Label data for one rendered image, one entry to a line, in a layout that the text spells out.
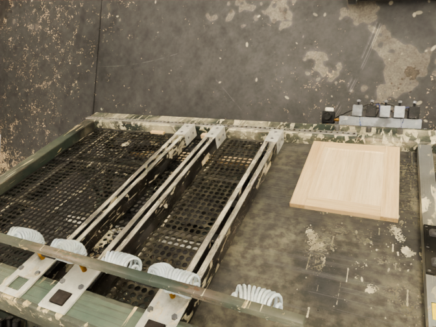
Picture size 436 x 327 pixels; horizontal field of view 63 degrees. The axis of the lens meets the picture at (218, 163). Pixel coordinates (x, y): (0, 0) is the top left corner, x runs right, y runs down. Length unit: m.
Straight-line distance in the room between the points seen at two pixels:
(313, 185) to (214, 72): 1.73
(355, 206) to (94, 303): 0.92
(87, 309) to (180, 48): 2.46
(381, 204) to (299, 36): 1.71
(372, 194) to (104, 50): 2.86
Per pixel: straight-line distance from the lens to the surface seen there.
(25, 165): 2.13
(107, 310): 1.08
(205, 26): 3.11
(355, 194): 1.44
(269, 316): 0.77
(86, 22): 3.90
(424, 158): 1.66
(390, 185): 1.51
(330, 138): 1.76
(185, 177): 1.55
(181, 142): 1.85
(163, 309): 1.01
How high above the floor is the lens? 2.65
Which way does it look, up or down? 66 degrees down
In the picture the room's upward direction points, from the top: 95 degrees counter-clockwise
